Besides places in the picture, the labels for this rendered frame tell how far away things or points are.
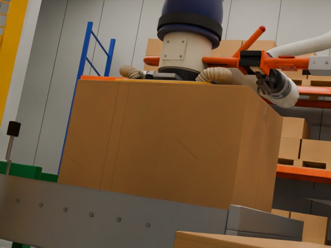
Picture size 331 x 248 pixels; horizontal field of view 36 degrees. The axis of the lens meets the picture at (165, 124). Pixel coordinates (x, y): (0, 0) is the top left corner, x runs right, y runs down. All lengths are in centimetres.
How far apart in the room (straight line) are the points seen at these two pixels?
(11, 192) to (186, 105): 59
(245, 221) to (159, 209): 22
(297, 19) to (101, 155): 965
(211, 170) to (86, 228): 38
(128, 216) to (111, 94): 45
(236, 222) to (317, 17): 989
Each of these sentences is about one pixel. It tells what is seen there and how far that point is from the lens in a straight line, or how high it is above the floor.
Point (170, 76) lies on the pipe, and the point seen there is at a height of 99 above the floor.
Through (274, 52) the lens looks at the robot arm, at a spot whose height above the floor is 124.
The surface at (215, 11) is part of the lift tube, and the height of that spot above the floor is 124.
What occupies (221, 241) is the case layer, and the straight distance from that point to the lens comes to 77.
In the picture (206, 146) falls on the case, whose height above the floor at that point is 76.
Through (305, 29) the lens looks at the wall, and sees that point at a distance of 1096.
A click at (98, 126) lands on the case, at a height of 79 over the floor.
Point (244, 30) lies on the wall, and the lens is 1125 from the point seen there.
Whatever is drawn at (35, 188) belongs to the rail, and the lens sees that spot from 156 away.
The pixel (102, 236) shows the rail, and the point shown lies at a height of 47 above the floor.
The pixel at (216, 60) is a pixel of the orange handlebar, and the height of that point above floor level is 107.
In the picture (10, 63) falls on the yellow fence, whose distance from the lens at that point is 163.
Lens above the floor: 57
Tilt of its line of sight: 9 degrees up
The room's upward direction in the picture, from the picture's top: 10 degrees clockwise
